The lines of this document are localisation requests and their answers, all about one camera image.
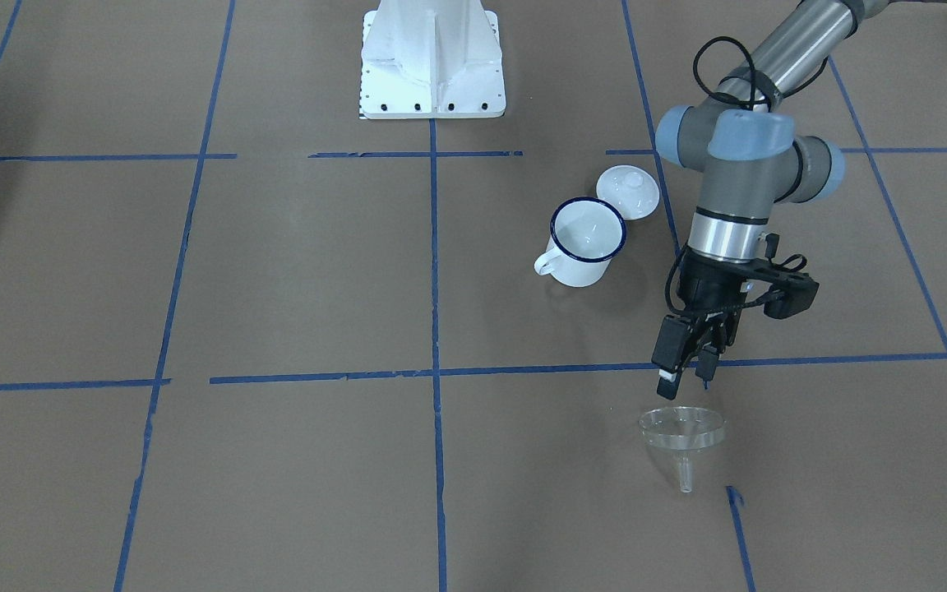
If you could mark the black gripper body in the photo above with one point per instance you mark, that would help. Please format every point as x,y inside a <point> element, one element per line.
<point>702,289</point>

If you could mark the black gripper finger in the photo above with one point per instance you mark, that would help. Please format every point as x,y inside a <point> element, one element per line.
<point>708,355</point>
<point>670,354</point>

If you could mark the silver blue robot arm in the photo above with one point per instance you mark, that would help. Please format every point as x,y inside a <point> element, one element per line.
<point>751,159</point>

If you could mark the white ceramic lid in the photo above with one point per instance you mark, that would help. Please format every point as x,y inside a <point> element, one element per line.
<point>634,193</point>

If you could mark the white enamel mug blue rim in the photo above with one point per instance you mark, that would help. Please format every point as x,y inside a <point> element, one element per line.
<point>586,233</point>

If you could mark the blue tape grid lines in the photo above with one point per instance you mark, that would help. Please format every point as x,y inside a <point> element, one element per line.
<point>250,341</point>

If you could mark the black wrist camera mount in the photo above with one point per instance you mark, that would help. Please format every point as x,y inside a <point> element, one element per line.
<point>790,290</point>

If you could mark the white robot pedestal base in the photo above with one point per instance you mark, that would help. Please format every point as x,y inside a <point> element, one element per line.
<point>431,59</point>

